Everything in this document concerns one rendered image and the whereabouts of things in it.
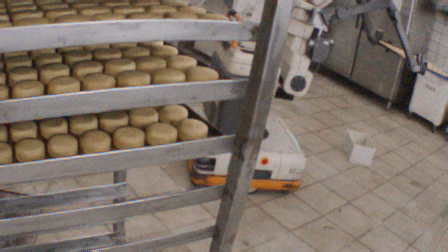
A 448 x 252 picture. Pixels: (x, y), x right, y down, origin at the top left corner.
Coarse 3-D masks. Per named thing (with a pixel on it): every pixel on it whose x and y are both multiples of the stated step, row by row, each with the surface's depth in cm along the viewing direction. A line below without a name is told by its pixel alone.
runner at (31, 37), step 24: (48, 24) 41; (72, 24) 43; (96, 24) 45; (120, 24) 47; (144, 24) 49; (168, 24) 51; (192, 24) 53; (216, 24) 56; (240, 24) 58; (0, 48) 38; (24, 48) 40
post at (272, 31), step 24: (288, 0) 57; (264, 24) 59; (264, 48) 60; (264, 72) 60; (264, 96) 62; (240, 120) 66; (264, 120) 65; (240, 144) 66; (240, 168) 67; (240, 192) 69; (240, 216) 72; (216, 240) 74
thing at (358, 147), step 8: (352, 136) 339; (360, 136) 338; (368, 136) 335; (344, 144) 339; (352, 144) 316; (360, 144) 340; (368, 144) 331; (344, 152) 334; (352, 152) 313; (360, 152) 313; (368, 152) 312; (352, 160) 316; (360, 160) 315; (368, 160) 315
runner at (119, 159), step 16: (160, 144) 59; (176, 144) 61; (192, 144) 63; (208, 144) 64; (224, 144) 66; (32, 160) 47; (48, 160) 49; (64, 160) 50; (80, 160) 52; (96, 160) 54; (112, 160) 55; (128, 160) 57; (144, 160) 59; (160, 160) 60; (176, 160) 62; (0, 176) 45; (16, 176) 46; (32, 176) 48; (48, 176) 50; (64, 176) 51
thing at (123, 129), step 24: (48, 120) 59; (72, 120) 61; (96, 120) 63; (120, 120) 65; (144, 120) 67; (168, 120) 71; (192, 120) 70; (0, 144) 49; (24, 144) 51; (48, 144) 54; (72, 144) 55; (96, 144) 56; (120, 144) 60; (144, 144) 64
